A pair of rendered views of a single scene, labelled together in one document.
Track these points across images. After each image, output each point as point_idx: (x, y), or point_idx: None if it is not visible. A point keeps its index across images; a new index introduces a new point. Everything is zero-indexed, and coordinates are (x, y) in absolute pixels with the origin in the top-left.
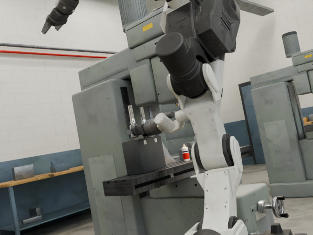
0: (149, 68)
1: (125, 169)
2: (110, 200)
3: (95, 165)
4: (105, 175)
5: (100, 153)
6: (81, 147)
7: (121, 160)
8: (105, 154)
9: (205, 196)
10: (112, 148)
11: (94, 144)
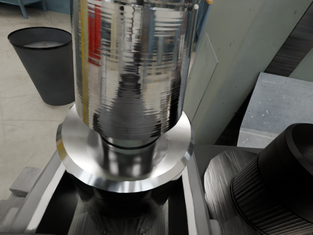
0: None
1: (210, 109)
2: (187, 112)
3: (202, 51)
4: (198, 79)
5: (214, 38)
6: (212, 4)
7: (216, 88)
8: (215, 47)
9: None
10: (223, 49)
11: (219, 13)
